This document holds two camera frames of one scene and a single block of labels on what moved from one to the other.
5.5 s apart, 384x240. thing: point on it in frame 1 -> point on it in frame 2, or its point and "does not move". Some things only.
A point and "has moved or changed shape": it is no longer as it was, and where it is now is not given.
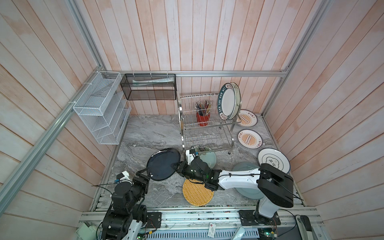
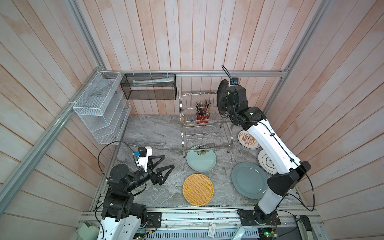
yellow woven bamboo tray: [196, 193] does not move
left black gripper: [144, 182] -> [160, 179]
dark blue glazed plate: [159, 163] has moved or changed shape
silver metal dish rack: [202, 129] does not move
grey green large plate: [251, 192] does not move
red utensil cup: [203, 120] does not move
